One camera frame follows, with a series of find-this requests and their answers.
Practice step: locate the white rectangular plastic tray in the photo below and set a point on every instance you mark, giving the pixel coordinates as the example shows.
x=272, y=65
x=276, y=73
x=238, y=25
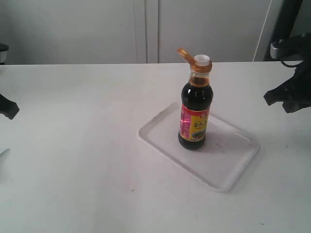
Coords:
x=217, y=164

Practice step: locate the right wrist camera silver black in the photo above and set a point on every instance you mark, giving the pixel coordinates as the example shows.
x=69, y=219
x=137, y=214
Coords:
x=299, y=45

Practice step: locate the dark soy sauce bottle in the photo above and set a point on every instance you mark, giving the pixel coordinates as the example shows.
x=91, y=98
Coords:
x=196, y=99

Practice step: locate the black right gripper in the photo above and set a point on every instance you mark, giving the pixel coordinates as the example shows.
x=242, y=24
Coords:
x=295, y=94

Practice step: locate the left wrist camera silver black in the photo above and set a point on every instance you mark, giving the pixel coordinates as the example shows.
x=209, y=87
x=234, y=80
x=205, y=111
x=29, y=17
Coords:
x=3, y=53

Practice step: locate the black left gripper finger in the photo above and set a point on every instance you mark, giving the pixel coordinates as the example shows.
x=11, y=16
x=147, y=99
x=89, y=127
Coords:
x=8, y=108

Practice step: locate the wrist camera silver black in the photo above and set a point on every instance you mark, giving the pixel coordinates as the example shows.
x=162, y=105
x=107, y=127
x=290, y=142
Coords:
x=3, y=53
x=299, y=45

